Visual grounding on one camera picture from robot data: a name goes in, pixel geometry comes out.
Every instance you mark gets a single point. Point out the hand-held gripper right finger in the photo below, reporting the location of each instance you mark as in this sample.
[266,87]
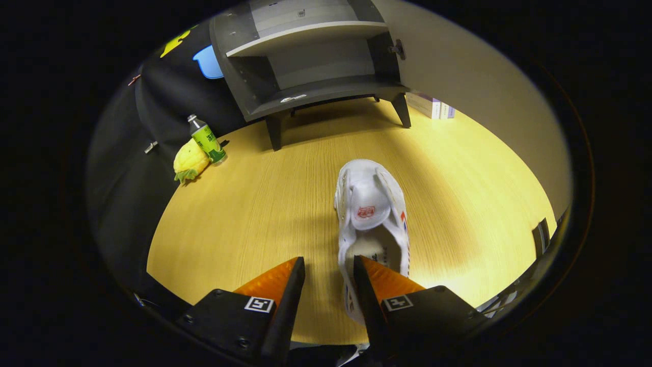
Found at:
[369,311]

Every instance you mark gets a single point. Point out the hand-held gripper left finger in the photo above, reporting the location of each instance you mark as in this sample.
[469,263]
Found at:
[285,316]

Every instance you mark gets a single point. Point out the white shoe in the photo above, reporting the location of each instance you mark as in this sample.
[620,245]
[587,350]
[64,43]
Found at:
[369,204]

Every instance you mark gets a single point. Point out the dark grey shoe cabinet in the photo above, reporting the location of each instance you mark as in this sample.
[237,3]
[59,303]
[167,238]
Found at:
[244,76]

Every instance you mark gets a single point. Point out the yellow plush toy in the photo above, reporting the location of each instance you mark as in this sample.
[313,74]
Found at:
[189,160]

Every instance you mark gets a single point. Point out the green drink bottle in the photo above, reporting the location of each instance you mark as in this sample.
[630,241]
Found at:
[208,140]

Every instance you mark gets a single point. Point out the black backdrop cloth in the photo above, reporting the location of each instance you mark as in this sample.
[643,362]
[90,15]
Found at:
[127,204]

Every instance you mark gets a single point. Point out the silver cloth clip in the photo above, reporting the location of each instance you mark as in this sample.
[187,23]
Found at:
[151,147]

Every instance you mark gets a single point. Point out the reddish cloth clip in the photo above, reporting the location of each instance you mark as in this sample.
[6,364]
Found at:
[134,79]

